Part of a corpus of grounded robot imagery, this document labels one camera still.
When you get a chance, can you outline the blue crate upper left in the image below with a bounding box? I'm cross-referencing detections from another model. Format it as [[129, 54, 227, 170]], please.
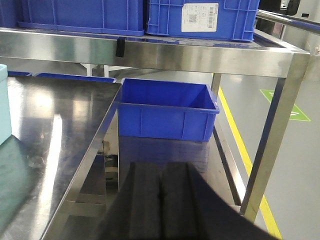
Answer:
[[18, 0, 147, 36]]

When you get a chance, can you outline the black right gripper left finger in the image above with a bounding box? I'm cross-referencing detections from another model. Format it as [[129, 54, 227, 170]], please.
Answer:
[[96, 162, 162, 240]]

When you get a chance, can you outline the light blue plastic tub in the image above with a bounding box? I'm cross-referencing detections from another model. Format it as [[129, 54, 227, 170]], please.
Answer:
[[0, 64, 12, 145]]

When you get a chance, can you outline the blue crate with label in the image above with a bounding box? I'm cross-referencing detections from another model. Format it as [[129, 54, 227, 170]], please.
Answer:
[[145, 0, 260, 42]]

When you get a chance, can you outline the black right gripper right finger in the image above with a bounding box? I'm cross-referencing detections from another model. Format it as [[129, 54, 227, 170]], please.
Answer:
[[162, 162, 274, 240]]

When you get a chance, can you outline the stainless steel shelf rack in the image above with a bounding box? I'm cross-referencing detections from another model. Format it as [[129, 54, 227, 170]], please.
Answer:
[[0, 9, 320, 223]]

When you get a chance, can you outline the white barcode label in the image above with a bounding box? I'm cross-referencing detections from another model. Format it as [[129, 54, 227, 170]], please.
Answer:
[[181, 2, 219, 32]]

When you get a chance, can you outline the open blue bin lower shelf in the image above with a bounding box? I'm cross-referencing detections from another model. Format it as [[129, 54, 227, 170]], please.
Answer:
[[118, 77, 220, 142]]

